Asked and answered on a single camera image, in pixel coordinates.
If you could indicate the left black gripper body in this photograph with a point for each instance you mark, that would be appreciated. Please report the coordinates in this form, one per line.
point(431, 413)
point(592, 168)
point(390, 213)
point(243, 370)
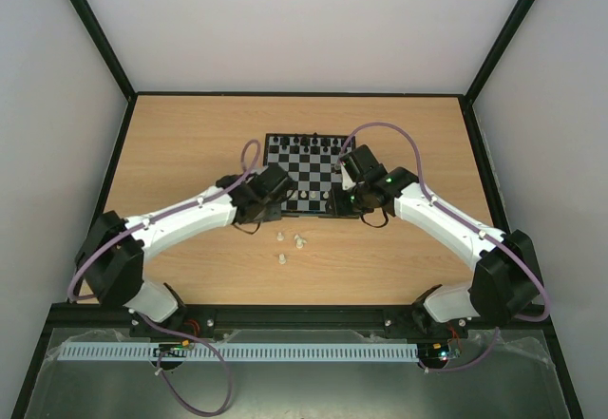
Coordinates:
point(272, 214)

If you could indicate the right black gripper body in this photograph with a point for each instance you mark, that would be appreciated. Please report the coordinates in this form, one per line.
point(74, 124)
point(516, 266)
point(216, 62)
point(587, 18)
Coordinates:
point(343, 201)

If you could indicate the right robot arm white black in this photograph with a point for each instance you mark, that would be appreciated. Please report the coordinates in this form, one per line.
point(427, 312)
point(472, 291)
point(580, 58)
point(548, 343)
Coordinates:
point(506, 276)

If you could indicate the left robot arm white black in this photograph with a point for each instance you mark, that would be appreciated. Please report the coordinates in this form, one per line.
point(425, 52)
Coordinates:
point(112, 257)

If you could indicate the black and white chessboard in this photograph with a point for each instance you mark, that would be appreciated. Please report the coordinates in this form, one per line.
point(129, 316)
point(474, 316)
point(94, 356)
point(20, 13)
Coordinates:
point(310, 160)

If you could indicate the light blue slotted cable duct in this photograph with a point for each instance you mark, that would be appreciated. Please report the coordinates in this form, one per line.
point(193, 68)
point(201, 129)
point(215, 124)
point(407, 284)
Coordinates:
point(240, 352)

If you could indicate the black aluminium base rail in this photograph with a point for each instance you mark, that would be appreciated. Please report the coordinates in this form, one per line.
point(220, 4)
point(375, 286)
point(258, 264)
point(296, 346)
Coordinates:
point(209, 320)

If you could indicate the black cage frame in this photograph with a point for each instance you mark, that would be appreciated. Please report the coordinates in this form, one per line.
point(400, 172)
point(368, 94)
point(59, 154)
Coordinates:
point(480, 153)

